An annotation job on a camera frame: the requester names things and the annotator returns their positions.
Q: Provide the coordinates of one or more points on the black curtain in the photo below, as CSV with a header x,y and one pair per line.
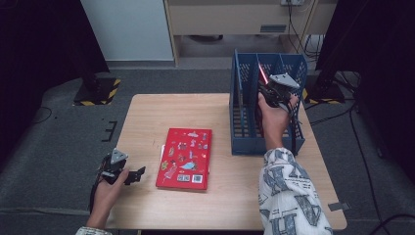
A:
x,y
39,58
375,49

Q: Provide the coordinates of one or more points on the beige wooden desk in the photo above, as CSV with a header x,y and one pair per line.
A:
x,y
228,19

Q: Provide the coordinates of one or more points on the grey vent grille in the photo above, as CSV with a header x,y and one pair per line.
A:
x,y
273,28

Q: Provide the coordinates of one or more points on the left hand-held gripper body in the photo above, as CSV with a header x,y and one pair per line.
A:
x,y
110,171

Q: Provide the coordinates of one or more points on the grey tape piece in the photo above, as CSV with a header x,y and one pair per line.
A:
x,y
339,206

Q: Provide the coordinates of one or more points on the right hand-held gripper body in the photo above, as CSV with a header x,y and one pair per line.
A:
x,y
280,94

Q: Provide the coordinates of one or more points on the person's left hand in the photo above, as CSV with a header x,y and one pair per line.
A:
x,y
104,197

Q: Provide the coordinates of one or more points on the black stand with striped base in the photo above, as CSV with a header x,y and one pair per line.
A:
x,y
324,93
98,93

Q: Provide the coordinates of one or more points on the dark blue picture book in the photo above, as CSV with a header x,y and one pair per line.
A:
x,y
240,88

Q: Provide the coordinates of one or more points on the person's right hand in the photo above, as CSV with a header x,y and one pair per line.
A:
x,y
277,125

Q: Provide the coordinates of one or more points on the white partition panel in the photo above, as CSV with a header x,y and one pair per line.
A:
x,y
130,29

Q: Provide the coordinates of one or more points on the red hardcover book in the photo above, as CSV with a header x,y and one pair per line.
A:
x,y
263,75
184,160

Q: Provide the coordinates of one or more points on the blue plastic file rack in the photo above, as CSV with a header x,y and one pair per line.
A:
x,y
244,145

